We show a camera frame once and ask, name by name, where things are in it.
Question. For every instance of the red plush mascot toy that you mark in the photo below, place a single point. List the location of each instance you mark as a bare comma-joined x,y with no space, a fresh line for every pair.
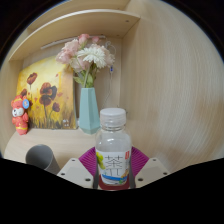
20,116

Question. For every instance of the light wooden shelf unit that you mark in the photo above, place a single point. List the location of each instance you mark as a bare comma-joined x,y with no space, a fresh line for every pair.
80,23

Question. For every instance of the clear plastic drink bottle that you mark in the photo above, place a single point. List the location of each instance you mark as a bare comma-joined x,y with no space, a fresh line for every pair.
113,146

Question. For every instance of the yellow poppy flower painting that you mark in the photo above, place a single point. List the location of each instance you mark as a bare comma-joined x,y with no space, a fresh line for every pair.
50,76

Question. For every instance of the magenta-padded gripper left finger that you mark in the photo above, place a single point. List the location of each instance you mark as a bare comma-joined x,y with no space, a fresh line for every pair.
76,173

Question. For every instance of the pink and white flower bouquet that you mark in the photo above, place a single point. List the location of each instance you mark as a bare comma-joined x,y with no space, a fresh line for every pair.
91,55

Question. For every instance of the grey ceramic mug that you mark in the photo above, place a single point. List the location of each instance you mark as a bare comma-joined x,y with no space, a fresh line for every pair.
41,158

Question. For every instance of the teal faceted vase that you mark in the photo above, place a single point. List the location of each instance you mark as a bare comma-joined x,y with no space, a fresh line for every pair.
89,113

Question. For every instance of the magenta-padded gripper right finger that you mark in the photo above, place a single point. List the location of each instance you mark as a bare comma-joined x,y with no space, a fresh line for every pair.
151,171

